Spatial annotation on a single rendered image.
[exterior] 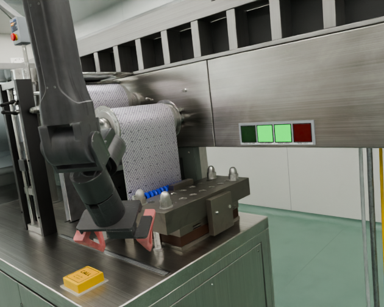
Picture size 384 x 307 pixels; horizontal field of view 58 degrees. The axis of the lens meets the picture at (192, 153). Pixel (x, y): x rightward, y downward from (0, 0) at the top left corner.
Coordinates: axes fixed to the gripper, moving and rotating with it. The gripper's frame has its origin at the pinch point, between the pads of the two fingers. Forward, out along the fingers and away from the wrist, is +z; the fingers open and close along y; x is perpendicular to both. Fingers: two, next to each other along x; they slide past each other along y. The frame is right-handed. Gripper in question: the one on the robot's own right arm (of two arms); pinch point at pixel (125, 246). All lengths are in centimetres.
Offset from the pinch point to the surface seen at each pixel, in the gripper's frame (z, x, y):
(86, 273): 16.8, -4.8, 17.2
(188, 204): 17.5, -26.7, -5.0
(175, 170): 25, -50, 4
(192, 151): 27, -62, 0
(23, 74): -1, -91, 75
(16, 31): -19, -89, 66
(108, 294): 16.5, 0.7, 9.6
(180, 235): 23.2, -20.6, -2.4
